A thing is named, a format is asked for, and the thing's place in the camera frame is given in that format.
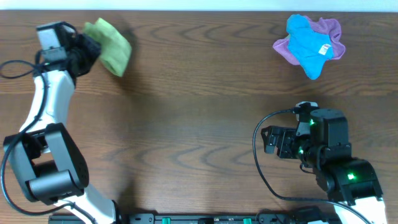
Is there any green cloth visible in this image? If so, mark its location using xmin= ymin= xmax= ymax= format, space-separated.
xmin=83 ymin=18 xmax=132 ymax=77

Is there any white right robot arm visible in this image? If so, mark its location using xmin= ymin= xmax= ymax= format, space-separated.
xmin=252 ymin=106 xmax=387 ymax=223

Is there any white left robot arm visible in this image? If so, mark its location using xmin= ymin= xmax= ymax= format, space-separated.
xmin=1 ymin=22 xmax=123 ymax=223

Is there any blue cloth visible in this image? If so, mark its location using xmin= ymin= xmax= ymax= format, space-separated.
xmin=286 ymin=14 xmax=334 ymax=80

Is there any purple cloth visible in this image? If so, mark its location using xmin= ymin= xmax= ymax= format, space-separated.
xmin=272 ymin=16 xmax=346 ymax=65

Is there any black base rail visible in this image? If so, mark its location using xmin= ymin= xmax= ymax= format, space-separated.
xmin=48 ymin=205 xmax=343 ymax=224

